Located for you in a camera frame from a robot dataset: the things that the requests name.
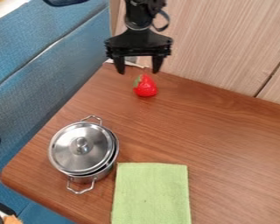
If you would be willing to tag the red toy strawberry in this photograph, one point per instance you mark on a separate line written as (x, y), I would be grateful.
(145, 86)

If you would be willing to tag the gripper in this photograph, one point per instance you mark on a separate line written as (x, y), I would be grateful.
(139, 43)

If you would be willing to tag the silver pot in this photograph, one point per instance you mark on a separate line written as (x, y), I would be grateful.
(103, 169)

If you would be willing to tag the green cloth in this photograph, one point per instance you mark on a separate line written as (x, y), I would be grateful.
(151, 194)

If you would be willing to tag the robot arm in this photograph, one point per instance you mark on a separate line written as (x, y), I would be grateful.
(139, 11)

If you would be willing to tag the silver lid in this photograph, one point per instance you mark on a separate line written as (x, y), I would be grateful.
(80, 147)

